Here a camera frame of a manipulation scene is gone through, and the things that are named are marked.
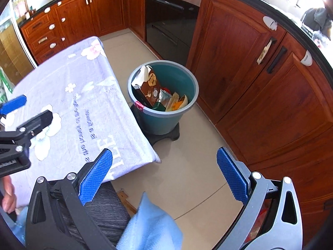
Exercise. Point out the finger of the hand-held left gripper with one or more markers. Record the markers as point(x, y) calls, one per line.
point(36, 123)
point(14, 103)

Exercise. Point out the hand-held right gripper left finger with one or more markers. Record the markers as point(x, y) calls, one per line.
point(96, 177)

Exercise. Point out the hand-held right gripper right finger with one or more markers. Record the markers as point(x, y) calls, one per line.
point(231, 177)

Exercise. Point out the teal plastic bin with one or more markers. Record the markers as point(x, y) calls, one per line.
point(161, 122)

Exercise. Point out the brown paper sleeve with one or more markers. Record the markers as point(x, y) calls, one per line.
point(173, 99)

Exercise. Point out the silver foil wrapper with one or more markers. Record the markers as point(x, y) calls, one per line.
point(164, 95)

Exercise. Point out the brown snack box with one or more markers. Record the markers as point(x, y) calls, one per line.
point(151, 83)

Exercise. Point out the white tissue paper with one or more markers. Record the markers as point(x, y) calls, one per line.
point(141, 76)

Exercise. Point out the person's left hand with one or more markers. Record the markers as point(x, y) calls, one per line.
point(7, 195)

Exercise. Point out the purple floral tablecloth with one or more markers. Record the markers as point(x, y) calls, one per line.
point(65, 104)

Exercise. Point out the glass sliding door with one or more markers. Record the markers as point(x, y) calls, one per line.
point(15, 57)

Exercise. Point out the light blue cloth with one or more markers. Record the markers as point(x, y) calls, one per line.
point(151, 226)

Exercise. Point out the black bin base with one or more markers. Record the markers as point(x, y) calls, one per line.
point(161, 138)

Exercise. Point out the built-in black oven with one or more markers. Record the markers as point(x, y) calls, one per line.
point(169, 31)

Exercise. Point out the white cabinet child locks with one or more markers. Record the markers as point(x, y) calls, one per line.
point(270, 22)

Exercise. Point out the black kitchen countertop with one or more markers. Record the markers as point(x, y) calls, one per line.
point(260, 4)

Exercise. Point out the light wooden frame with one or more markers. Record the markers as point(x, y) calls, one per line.
point(124, 200)

